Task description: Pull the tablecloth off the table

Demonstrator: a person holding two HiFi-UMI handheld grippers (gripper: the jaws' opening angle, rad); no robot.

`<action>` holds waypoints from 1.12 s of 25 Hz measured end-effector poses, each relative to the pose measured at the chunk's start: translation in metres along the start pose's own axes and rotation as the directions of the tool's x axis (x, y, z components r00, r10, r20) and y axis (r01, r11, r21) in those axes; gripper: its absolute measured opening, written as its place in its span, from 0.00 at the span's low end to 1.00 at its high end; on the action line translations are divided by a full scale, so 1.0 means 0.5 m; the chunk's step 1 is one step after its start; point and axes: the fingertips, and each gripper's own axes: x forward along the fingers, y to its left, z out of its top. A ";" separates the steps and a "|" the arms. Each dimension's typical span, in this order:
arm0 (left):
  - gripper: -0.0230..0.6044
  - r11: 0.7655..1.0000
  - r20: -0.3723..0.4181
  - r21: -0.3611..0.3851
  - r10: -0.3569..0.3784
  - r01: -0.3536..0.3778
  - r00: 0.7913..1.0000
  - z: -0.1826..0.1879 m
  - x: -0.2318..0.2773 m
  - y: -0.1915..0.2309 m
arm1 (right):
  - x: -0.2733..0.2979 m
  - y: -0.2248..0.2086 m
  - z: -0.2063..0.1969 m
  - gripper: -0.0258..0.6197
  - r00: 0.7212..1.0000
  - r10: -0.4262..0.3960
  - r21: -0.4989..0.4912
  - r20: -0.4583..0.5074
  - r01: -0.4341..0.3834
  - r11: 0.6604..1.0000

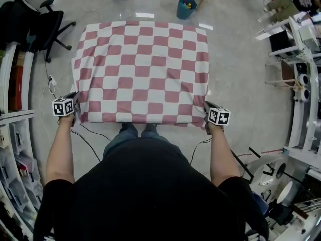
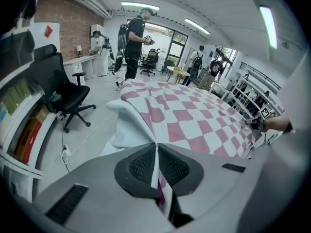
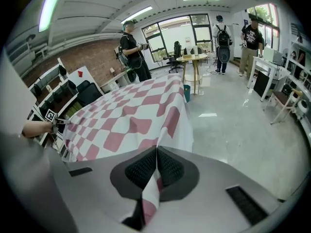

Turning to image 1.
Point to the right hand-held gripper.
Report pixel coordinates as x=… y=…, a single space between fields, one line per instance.
x=218 y=117

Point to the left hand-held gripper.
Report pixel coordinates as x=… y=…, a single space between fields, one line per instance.
x=62 y=107

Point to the pink white checkered tablecloth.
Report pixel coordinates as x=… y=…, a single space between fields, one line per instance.
x=140 y=79

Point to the person's right forearm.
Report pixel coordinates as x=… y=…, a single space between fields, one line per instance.
x=223 y=157

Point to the person's left forearm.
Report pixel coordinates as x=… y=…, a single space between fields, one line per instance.
x=60 y=154

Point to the white power strip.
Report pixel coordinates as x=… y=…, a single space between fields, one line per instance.
x=52 y=83

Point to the person's shoe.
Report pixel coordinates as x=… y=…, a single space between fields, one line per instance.
x=150 y=127
x=128 y=127

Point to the person's blue jeans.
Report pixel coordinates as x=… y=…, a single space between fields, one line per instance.
x=125 y=139

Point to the red cardboard box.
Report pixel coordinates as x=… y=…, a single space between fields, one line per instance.
x=15 y=89

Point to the white shelf unit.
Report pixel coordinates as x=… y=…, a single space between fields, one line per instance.
x=5 y=84

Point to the white plastic chair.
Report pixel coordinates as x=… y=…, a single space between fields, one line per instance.
x=258 y=167

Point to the black office chair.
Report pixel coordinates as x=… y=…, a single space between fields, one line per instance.
x=50 y=24

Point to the brown wooden stool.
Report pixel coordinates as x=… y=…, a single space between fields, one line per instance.
x=287 y=70

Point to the green waste bin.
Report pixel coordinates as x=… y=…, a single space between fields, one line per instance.
x=184 y=14

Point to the white workbench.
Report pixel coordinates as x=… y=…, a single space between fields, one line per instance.
x=301 y=124

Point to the black monitor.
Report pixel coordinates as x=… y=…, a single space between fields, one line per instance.
x=282 y=41

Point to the white round device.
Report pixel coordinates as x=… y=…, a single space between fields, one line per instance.
x=305 y=94
x=305 y=78

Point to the black jacket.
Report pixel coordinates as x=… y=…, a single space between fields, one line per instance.
x=12 y=24

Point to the yellow toy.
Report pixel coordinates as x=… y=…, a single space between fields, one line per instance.
x=189 y=6

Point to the person's black shirt torso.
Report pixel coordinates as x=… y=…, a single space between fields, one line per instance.
x=150 y=197

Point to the blue chair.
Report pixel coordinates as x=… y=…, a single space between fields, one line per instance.
x=260 y=205

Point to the white side table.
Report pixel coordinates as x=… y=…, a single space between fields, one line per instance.
x=299 y=41

